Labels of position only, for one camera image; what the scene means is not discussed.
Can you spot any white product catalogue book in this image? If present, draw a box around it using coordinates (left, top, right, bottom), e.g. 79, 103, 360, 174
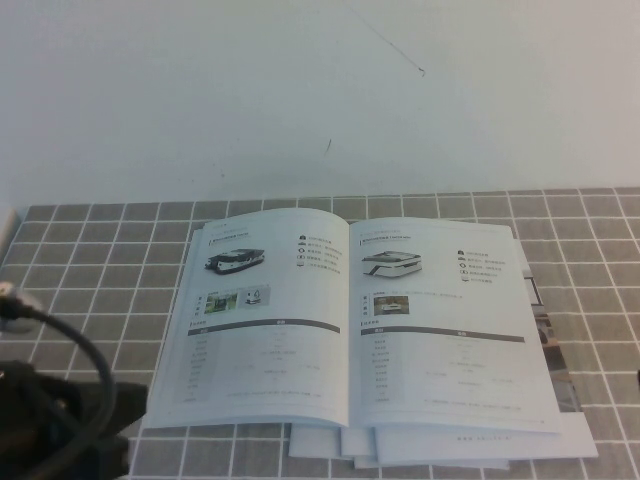
141, 207, 565, 437

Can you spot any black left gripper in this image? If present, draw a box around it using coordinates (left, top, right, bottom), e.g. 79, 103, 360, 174
0, 358, 150, 480

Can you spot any beige panel edge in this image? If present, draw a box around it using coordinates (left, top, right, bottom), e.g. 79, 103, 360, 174
0, 207, 22, 254

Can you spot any black left camera cable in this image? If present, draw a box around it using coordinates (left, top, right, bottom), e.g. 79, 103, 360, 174
0, 294, 116, 442

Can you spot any grey white-checked tablecloth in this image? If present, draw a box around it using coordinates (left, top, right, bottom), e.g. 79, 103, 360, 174
0, 187, 640, 480

